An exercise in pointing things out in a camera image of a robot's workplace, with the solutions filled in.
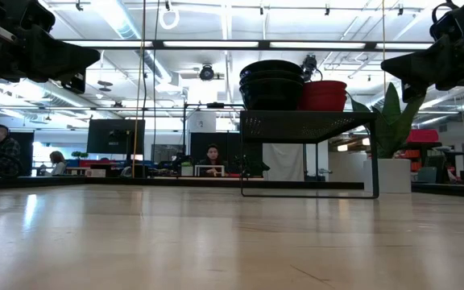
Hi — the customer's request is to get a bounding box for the black partition wall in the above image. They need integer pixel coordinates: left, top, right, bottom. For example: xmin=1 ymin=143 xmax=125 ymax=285
xmin=190 ymin=131 xmax=263 ymax=178

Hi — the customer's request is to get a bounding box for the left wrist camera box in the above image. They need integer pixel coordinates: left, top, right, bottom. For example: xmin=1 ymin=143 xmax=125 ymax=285
xmin=19 ymin=0 xmax=56 ymax=34

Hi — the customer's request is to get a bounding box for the black overhead camera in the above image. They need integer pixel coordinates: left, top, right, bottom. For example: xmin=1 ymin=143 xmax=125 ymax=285
xmin=197 ymin=63 xmax=217 ymax=82

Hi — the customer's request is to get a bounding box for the white hanging ring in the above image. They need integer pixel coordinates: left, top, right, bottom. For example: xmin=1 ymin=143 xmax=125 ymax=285
xmin=159 ymin=6 xmax=180 ymax=31

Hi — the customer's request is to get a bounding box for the black computer monitor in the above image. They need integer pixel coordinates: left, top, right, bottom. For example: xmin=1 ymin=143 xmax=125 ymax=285
xmin=86 ymin=118 xmax=146 ymax=155

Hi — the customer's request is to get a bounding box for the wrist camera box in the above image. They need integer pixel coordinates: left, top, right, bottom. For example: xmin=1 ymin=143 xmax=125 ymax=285
xmin=19 ymin=0 xmax=56 ymax=34
xmin=430 ymin=0 xmax=464 ymax=40

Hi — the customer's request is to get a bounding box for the white round plant pot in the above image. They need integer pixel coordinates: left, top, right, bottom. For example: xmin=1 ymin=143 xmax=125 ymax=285
xmin=362 ymin=158 xmax=412 ymax=194

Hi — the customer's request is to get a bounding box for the white curtain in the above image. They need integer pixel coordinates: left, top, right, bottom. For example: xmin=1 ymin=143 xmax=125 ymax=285
xmin=262 ymin=143 xmax=306 ymax=182

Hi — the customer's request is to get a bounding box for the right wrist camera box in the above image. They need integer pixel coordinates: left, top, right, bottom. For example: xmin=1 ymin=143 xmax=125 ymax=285
xmin=430 ymin=0 xmax=464 ymax=40

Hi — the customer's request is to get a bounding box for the person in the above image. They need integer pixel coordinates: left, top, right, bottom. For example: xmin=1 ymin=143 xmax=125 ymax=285
xmin=48 ymin=151 xmax=68 ymax=176
xmin=198 ymin=143 xmax=228 ymax=177
xmin=0 ymin=123 xmax=22 ymax=178

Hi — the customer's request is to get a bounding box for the stack of black bowls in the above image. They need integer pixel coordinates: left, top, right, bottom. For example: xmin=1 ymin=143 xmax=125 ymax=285
xmin=238 ymin=78 xmax=305 ymax=111

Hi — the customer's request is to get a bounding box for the black aluminium table frame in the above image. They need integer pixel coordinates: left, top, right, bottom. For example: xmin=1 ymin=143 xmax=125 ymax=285
xmin=0 ymin=172 xmax=464 ymax=199

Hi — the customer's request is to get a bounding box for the black overhead crossbar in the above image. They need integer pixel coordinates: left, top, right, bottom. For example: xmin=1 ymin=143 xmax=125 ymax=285
xmin=60 ymin=39 xmax=434 ymax=52

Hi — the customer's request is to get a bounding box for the black perforated metal rack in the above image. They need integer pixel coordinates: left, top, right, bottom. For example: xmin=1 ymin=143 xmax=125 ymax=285
xmin=238 ymin=110 xmax=380 ymax=200

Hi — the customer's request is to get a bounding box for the green snake plant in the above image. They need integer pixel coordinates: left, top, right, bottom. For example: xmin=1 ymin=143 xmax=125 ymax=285
xmin=346 ymin=82 xmax=429 ymax=160

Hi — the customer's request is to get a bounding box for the black ceiling spotlight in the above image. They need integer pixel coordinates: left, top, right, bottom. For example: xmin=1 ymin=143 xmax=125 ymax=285
xmin=300 ymin=54 xmax=324 ymax=84

